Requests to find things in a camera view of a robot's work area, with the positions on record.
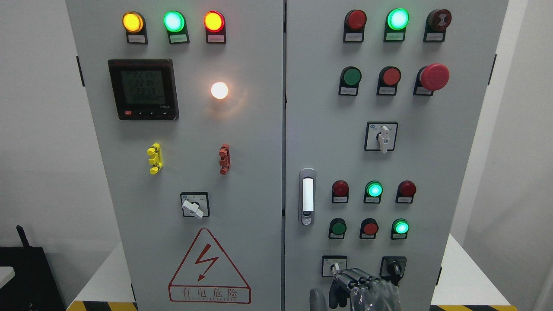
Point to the silver door handle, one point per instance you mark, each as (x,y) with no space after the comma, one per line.
(307,183)

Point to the grey left cabinet door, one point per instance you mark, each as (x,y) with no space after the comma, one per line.
(246,203)

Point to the grey cabinet door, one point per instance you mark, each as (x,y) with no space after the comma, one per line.
(326,132)
(246,203)

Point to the grey right cabinet door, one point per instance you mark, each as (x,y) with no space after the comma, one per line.
(326,132)

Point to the red terminal connector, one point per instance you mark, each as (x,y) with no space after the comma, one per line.
(224,162)

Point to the dark red indicator light middle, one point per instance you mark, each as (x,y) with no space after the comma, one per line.
(340,191)

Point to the dark red indicator light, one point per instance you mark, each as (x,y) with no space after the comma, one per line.
(340,191)
(354,26)

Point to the white glowing indicator light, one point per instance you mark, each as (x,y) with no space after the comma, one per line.
(219,90)

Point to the green push button lower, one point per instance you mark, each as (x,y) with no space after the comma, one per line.
(337,228)

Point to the green push button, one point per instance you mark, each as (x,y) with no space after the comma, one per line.
(337,228)
(350,78)

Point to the green lit indicator light middle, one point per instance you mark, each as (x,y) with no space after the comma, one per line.
(373,192)

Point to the green push button upper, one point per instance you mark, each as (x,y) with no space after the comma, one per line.
(350,78)

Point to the red push button lower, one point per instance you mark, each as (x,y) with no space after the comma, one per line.
(369,228)

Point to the red push button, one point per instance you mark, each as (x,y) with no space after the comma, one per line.
(388,80)
(369,228)

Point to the yellow terminal connector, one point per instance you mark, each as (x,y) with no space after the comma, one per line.
(155,158)

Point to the dark red indicator right middle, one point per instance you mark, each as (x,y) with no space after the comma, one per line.
(406,190)

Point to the red push button upper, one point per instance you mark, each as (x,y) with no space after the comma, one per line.
(388,80)

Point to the red electric hazard warning sticker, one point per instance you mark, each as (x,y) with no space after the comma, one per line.
(207,274)

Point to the green lit button lower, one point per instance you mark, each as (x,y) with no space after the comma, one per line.
(399,229)

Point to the red-orange indicator light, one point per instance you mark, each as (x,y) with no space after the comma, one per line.
(215,27)

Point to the black digital power meter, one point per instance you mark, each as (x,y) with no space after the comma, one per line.
(144,89)

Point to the dark red indicator light top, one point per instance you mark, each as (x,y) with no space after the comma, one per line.
(354,26)

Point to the green indicator light top left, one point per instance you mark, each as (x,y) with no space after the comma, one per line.
(176,27)

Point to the red emergency stop button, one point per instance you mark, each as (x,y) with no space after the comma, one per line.
(431,78)

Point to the bright green indicator light top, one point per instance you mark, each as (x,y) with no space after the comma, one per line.
(396,24)

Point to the yellow indicator light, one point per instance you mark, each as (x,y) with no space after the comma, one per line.
(135,26)

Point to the dark red buzzer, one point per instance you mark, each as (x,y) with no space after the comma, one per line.
(437,23)

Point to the black box with antenna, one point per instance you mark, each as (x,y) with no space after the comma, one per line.
(33,287)

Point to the left door selector switch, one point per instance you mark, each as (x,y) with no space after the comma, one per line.
(195,204)

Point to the white upper rotary selector switch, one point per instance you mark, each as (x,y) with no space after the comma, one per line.
(380,136)

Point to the white rotary selector switch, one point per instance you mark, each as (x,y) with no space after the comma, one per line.
(380,136)
(333,264)

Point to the white lower rotary selector switch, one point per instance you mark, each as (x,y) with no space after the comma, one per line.
(333,264)

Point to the black knob selector switch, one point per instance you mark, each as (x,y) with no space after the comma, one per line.
(392,268)

